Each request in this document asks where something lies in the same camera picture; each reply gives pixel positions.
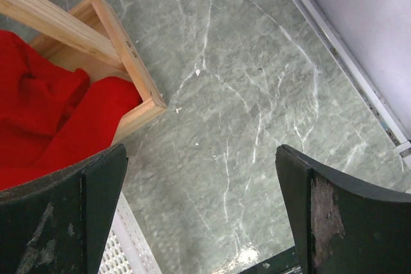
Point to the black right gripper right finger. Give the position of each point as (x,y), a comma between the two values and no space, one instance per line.
(341,224)

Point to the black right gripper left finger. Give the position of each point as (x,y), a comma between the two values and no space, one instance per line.
(59,223)

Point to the red t shirt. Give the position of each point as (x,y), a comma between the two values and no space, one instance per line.
(52,118)

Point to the white plastic laundry basket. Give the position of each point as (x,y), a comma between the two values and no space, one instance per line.
(127,250)

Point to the wooden clothes rack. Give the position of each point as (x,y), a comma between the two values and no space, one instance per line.
(90,36)

